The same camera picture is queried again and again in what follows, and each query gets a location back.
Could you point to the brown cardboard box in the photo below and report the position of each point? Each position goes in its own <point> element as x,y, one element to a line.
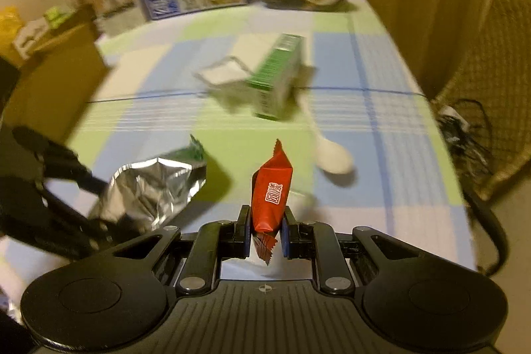
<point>49,80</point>

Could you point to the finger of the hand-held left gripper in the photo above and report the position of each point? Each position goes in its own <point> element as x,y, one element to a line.
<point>74,229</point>
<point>62,163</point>

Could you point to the quilted tan chair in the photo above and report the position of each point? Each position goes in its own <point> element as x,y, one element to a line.
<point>498,68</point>

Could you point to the checked tablecloth desktop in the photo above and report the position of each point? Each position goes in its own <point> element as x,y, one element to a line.
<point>373,171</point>

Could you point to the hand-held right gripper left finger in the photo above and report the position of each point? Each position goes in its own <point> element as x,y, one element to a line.
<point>245,238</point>

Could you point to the wrapped white plastic spoon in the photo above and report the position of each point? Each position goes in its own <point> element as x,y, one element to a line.
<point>332,155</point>

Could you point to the yellow plastic bag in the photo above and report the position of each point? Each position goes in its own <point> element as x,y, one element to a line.
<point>9,26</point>

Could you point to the clear plastic tray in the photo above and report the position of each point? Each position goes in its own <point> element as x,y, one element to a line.
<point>224,76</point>

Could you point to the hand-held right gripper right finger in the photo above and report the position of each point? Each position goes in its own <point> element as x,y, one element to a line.
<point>290,242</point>

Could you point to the silver foil pouch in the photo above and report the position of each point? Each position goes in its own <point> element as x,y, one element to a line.
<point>145,188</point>

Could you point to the stack of green packets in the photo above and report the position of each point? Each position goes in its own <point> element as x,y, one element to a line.
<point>60,14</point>

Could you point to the red candy packet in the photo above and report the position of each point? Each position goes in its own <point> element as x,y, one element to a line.
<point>271,192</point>

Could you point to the small green box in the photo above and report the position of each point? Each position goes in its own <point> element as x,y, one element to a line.
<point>273,80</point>

